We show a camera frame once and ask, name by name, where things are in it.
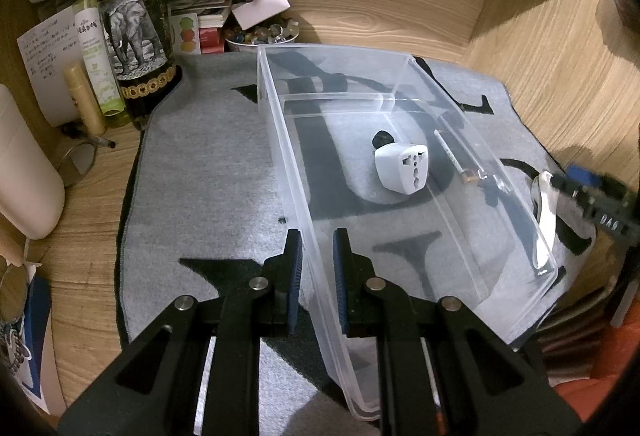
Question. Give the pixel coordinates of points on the cream plastic cup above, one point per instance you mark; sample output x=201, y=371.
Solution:
x=25, y=166

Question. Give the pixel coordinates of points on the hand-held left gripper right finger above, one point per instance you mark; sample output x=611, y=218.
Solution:
x=342, y=286

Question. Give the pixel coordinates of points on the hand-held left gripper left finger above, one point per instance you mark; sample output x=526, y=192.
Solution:
x=295, y=281

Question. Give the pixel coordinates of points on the green spray bottle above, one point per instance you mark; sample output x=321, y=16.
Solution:
x=97, y=66

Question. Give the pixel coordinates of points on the white card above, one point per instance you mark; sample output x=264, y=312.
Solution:
x=260, y=8

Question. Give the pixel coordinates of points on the blue and white booklet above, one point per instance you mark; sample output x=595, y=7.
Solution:
x=37, y=316

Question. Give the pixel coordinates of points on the grey mat with black letters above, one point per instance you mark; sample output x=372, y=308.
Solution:
x=210, y=196

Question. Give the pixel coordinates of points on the beige tube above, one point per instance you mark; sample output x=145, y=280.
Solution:
x=82, y=96

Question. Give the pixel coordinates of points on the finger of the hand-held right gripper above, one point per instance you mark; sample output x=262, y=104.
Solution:
x=582, y=176
x=612, y=221

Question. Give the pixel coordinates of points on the black gold-trimmed bottle tag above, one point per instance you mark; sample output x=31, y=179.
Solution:
x=157, y=16

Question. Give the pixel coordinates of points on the red book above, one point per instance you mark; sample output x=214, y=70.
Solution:
x=212, y=41

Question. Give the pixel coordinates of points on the white travel adapter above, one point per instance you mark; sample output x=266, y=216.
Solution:
x=400, y=168

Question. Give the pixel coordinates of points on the clear plastic bin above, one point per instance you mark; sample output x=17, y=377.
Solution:
x=440, y=236

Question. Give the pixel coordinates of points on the card with coloured circles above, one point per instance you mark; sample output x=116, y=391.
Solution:
x=185, y=33

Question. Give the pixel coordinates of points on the white bowl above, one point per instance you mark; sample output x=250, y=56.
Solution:
x=250, y=46

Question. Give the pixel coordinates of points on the white curved plastic piece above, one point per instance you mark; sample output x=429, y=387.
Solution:
x=545, y=206

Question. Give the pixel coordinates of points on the orange garment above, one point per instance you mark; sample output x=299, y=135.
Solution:
x=600, y=396

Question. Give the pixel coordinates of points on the white handwritten note paper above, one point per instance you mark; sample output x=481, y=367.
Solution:
x=45, y=61

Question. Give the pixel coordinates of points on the small black pick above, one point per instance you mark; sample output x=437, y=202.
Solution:
x=383, y=138

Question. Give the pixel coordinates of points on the black pen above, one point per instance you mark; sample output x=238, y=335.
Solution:
x=102, y=142

